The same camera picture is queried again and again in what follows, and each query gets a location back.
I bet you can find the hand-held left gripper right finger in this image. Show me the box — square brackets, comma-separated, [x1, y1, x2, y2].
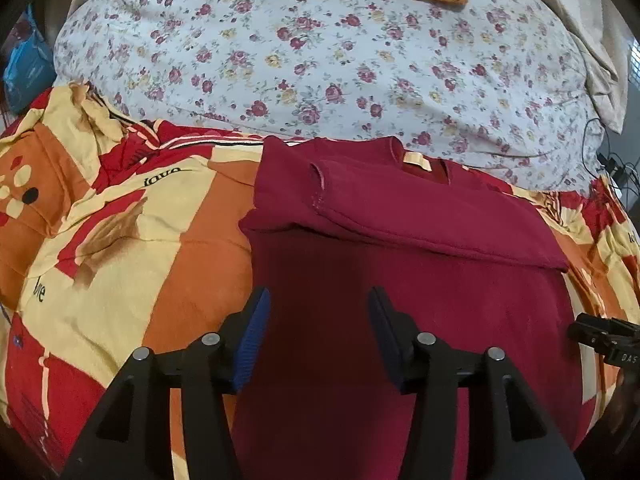
[368, 286, 586, 480]

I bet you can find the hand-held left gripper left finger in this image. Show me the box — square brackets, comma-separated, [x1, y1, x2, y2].
[60, 286, 272, 480]

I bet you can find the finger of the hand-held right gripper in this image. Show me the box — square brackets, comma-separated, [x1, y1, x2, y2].
[567, 312, 617, 357]

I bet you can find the maroon shirt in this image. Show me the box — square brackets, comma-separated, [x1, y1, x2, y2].
[231, 136, 583, 480]

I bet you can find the red orange yellow printed blanket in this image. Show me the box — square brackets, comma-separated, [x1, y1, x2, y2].
[0, 80, 640, 476]

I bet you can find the black plug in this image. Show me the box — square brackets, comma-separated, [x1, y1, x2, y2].
[597, 154, 632, 182]

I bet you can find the white floral quilt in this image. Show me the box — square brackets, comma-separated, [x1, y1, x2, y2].
[52, 0, 608, 196]

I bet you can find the blue plastic bag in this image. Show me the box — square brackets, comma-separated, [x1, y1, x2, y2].
[2, 5, 58, 113]

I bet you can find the black cable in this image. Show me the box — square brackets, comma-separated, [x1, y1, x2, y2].
[581, 117, 640, 186]

